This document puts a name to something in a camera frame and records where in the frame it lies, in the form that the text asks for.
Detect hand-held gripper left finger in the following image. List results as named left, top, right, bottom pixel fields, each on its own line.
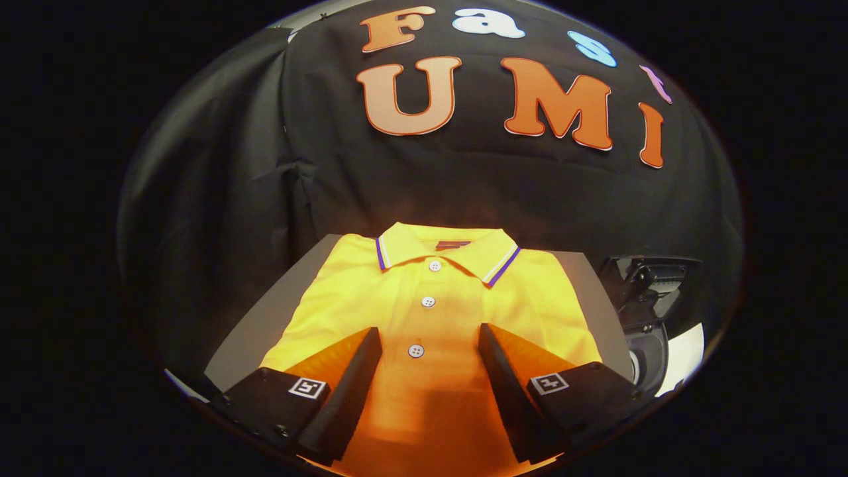
left=211, top=326, right=384, bottom=467

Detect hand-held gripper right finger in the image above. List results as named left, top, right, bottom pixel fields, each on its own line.
left=478, top=323, right=655, bottom=465

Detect yellow polo shirt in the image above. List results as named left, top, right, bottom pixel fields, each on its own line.
left=258, top=222, right=604, bottom=476

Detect dark washing machine lid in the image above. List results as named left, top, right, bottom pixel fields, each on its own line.
left=598, top=254, right=698, bottom=333

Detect grey side cabinet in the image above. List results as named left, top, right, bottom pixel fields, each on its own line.
left=203, top=233, right=635, bottom=393

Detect white table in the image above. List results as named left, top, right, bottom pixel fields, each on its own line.
left=655, top=322, right=705, bottom=397

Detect black backdrop cloth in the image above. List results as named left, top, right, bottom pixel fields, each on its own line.
left=118, top=0, right=744, bottom=398

